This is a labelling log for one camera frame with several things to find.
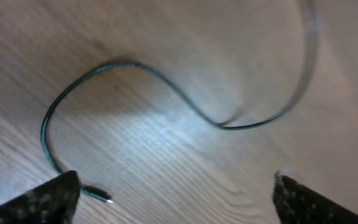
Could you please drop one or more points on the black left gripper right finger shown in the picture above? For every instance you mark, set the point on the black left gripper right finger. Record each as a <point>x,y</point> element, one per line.
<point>296,203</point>

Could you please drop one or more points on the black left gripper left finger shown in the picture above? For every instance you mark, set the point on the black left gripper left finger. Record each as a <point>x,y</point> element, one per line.
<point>53,202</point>

